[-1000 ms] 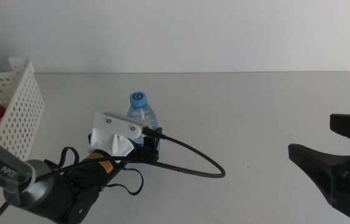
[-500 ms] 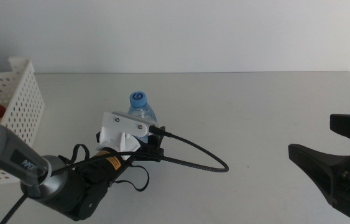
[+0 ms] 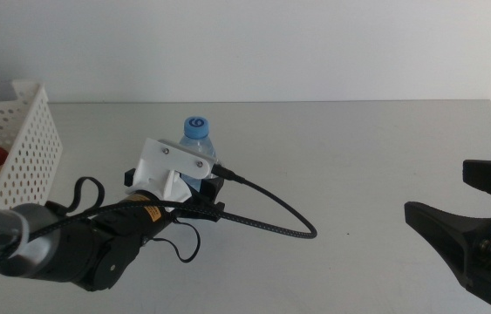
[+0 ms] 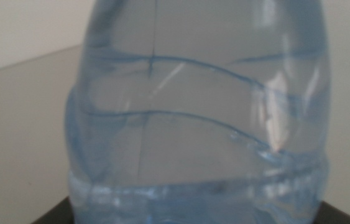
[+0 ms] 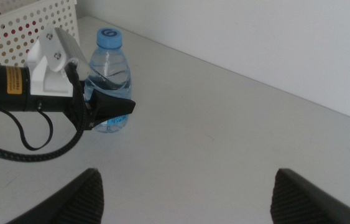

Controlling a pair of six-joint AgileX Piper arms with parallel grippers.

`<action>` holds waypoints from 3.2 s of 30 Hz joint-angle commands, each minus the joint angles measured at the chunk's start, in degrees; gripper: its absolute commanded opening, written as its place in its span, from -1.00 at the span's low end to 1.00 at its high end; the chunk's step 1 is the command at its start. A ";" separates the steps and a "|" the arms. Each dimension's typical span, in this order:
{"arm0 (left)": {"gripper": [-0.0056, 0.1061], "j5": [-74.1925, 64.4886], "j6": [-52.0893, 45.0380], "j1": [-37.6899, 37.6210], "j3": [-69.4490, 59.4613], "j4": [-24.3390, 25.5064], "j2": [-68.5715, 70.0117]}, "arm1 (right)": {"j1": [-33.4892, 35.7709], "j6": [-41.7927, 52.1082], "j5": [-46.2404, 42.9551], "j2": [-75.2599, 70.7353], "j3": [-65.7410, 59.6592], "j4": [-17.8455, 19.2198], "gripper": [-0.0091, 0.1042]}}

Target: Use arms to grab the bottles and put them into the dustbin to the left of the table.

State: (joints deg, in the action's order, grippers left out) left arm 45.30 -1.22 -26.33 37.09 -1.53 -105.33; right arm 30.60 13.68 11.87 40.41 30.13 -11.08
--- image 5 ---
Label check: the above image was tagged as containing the thin black cable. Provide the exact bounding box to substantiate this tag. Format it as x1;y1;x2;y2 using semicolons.
0;104;54;152

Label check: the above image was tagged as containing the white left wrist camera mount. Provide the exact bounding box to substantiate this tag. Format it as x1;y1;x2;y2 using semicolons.
24;24;79;98

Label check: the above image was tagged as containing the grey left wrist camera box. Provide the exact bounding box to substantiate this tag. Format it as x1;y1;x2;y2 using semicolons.
55;27;91;82

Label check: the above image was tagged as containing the clear water bottle blue cap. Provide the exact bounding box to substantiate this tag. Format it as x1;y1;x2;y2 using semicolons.
83;27;133;134

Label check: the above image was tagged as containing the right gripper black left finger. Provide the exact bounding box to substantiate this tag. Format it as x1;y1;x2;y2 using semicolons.
5;167;105;224

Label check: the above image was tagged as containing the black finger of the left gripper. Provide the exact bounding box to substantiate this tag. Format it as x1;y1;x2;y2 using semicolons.
88;90;137;126

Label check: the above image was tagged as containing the red soda can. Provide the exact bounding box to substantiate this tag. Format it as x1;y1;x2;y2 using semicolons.
0;18;44;50

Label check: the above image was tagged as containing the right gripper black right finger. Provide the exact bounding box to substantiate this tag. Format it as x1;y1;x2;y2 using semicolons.
270;168;350;224

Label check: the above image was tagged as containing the white perforated plastic basket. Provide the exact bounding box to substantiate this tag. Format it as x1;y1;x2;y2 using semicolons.
0;0;81;68

